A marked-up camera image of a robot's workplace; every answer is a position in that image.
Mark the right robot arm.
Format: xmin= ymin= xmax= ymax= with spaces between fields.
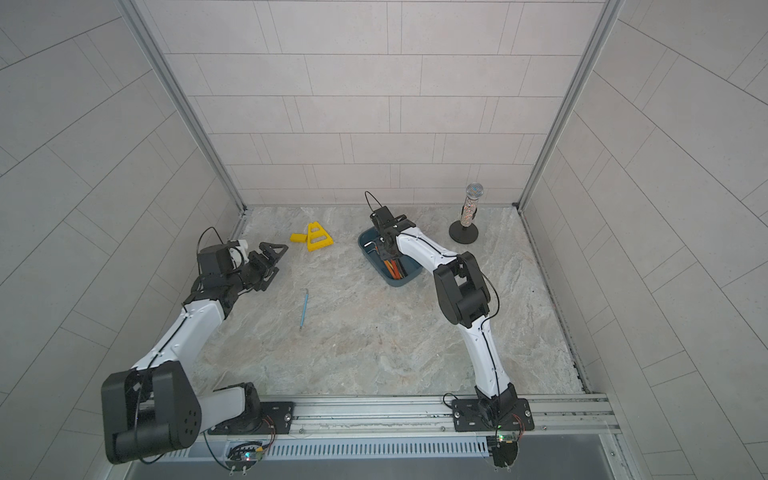
xmin=370 ymin=206 xmax=518 ymax=423

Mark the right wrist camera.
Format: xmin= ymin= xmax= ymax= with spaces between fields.
xmin=370 ymin=206 xmax=397 ymax=231

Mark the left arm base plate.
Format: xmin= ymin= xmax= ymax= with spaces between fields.
xmin=206 ymin=401 xmax=295 ymax=436

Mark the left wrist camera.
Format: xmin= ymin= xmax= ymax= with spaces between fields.
xmin=197 ymin=240 xmax=248 ymax=278

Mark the blue handled hex key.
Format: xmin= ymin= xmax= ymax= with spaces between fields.
xmin=299 ymin=289 xmax=309 ymax=330

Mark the yellow triangular frame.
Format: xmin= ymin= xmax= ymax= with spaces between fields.
xmin=306 ymin=222 xmax=334 ymax=252

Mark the teal storage box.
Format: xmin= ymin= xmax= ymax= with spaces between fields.
xmin=358 ymin=228 xmax=422 ymax=287

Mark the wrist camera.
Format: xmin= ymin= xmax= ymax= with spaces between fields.
xmin=197 ymin=240 xmax=248 ymax=278
xmin=370 ymin=206 xmax=397 ymax=231

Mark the aluminium mounting rail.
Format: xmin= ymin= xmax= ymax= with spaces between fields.
xmin=262 ymin=394 xmax=621 ymax=441

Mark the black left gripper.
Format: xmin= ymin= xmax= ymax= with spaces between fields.
xmin=225 ymin=244 xmax=288 ymax=295

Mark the orange handled hex key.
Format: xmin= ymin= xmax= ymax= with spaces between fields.
xmin=384 ymin=260 xmax=402 ymax=280

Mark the red handled hex key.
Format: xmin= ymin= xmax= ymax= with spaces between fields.
xmin=386 ymin=259 xmax=407 ymax=280

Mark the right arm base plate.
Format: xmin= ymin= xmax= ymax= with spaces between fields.
xmin=449 ymin=384 xmax=535 ymax=433

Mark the left circuit board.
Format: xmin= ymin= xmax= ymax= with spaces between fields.
xmin=225 ymin=441 xmax=265 ymax=476

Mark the glitter microphone on stand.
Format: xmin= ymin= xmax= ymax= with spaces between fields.
xmin=449 ymin=183 xmax=484 ymax=245

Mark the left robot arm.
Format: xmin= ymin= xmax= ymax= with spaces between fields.
xmin=101 ymin=240 xmax=294 ymax=464

